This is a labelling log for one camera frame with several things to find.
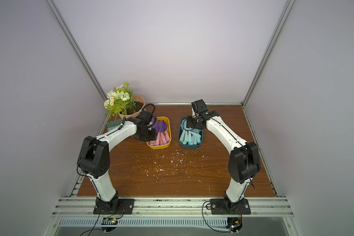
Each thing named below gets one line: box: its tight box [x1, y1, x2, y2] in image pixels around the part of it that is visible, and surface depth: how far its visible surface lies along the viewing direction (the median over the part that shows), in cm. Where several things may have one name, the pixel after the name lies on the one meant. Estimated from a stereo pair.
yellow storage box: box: [146, 116, 172, 150], surface depth 96 cm
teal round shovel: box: [179, 130, 186, 144], surface depth 96 cm
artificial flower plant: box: [103, 81, 138, 119], surface depth 85 cm
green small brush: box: [107, 118, 123, 132], surface depth 109 cm
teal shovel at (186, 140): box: [183, 130, 189, 145], surface depth 94 cm
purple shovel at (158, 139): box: [155, 132, 161, 146], surface depth 94 cm
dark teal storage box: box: [177, 116, 204, 149], surface depth 96 cm
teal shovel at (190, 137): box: [187, 130, 193, 145], surface depth 94 cm
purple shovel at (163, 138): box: [160, 132, 168, 145], surface depth 95 cm
